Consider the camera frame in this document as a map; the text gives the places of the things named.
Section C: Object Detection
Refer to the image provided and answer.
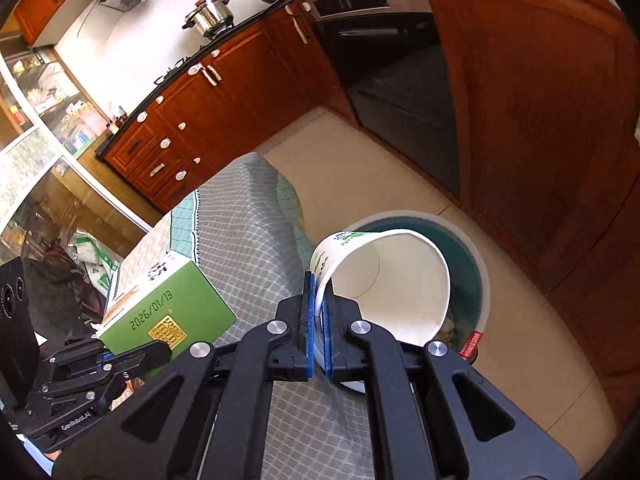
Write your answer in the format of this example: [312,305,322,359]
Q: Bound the green white biscuit box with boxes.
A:
[96,250,236,358]

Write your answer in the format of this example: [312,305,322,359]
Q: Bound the white floral paper cup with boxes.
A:
[310,229,451,371]

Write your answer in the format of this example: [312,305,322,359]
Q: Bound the teal white trash bin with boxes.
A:
[346,210,490,364]

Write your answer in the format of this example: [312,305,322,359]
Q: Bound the wooden kitchen cabinets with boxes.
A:
[8,0,640,411]

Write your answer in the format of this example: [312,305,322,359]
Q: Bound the white green plastic bag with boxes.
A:
[68,229,122,297]

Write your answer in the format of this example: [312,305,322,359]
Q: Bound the glass sliding door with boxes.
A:
[1,49,150,261]

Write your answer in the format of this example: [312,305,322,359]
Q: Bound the black built-in oven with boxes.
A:
[303,0,460,195]

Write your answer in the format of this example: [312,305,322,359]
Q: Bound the steel pressure cooker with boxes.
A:
[182,0,234,39]

